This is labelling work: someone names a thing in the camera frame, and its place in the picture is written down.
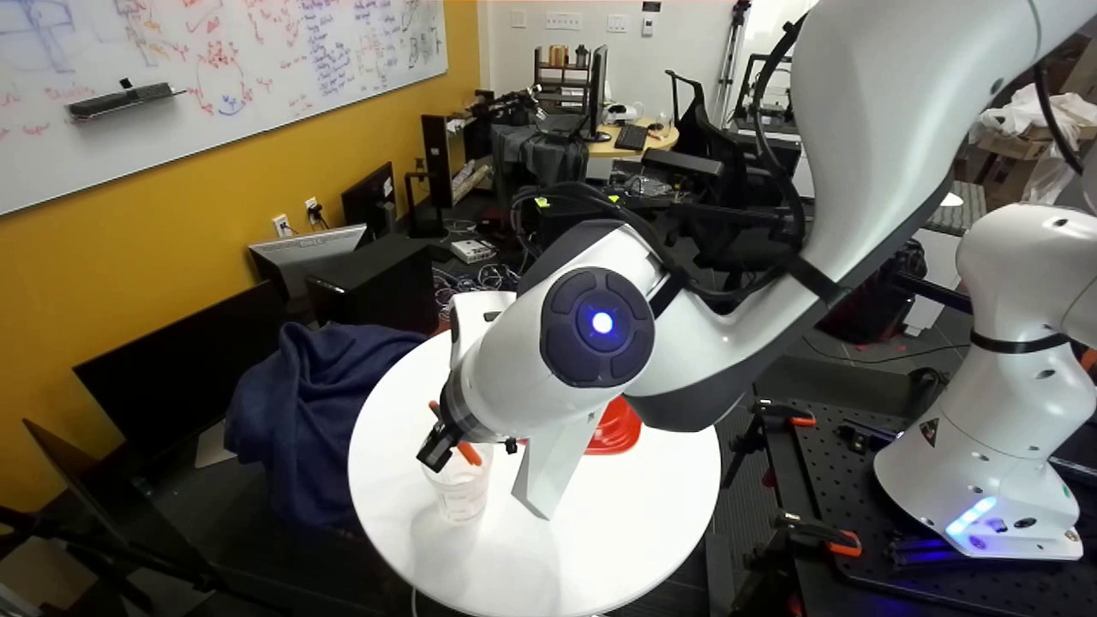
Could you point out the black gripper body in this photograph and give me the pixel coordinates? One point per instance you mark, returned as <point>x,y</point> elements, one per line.
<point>467,418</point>

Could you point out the orange and grey pen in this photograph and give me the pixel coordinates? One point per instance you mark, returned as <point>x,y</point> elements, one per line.
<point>467,453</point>

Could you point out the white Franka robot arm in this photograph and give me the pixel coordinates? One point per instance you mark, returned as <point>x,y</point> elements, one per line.
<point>891,138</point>

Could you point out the clear plastic cup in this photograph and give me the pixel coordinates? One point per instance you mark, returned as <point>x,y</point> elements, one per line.
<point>462,499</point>

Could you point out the dark blue cloth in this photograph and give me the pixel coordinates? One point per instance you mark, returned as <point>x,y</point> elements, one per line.
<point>308,414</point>

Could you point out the red square plate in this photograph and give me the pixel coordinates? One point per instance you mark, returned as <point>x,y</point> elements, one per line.
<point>619,431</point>

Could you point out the round white table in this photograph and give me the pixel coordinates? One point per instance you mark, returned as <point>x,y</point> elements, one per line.
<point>619,536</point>

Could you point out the silver laptop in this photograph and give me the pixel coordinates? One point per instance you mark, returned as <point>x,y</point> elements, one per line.
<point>308,252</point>

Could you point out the black computer monitor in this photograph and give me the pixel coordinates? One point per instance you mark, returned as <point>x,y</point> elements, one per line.
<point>371,197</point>

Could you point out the black storage shelf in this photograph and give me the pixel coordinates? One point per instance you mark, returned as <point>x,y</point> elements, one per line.
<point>567,82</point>

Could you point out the black breadboard bench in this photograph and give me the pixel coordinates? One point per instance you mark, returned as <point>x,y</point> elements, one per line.
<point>844,491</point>

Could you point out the black and red bag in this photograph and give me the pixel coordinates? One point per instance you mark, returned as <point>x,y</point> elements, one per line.
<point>877,302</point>

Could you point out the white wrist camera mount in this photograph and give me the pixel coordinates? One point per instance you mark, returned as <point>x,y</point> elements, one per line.
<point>553,463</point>

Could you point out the wall whiteboard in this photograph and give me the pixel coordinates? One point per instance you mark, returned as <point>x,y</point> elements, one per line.
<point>227,69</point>

